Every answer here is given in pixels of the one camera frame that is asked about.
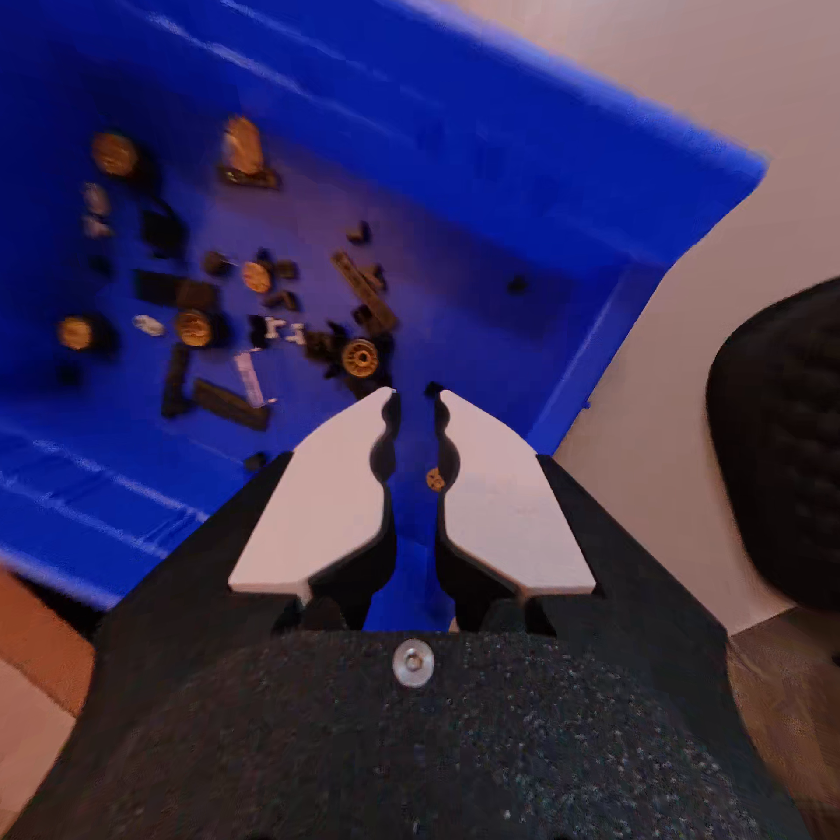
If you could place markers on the blue plastic bin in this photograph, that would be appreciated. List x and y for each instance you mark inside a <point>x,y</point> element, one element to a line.
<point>460,184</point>

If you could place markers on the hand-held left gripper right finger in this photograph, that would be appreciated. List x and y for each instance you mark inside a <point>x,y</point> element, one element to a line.
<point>512,519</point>

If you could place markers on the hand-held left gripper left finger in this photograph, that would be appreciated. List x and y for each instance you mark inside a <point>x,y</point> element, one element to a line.
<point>315,519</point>

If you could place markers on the pile of lego parts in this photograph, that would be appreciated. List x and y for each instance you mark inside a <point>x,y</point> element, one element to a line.
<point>360,356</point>

